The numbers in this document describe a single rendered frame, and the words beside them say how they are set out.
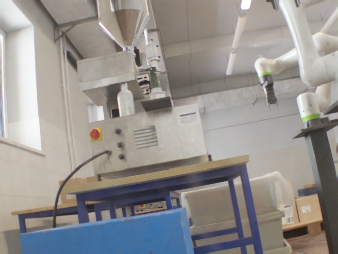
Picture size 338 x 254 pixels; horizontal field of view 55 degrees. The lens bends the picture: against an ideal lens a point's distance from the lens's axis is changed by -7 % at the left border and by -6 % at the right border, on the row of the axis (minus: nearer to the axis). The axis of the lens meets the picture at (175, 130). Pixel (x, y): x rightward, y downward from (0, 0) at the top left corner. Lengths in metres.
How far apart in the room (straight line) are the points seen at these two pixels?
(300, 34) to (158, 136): 0.87
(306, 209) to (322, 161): 1.84
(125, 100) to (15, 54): 3.08
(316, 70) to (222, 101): 9.45
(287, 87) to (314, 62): 9.87
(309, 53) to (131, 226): 1.25
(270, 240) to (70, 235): 1.54
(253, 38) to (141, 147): 7.71
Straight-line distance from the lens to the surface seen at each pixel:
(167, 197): 2.58
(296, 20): 1.84
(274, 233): 2.21
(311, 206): 4.11
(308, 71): 1.73
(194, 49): 8.76
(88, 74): 1.64
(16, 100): 4.27
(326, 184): 2.29
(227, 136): 12.08
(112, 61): 1.63
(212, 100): 11.09
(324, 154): 2.31
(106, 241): 0.86
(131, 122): 1.49
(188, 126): 1.46
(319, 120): 2.34
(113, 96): 1.80
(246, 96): 11.23
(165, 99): 1.37
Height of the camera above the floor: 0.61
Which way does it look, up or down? 12 degrees up
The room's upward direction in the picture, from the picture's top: 10 degrees counter-clockwise
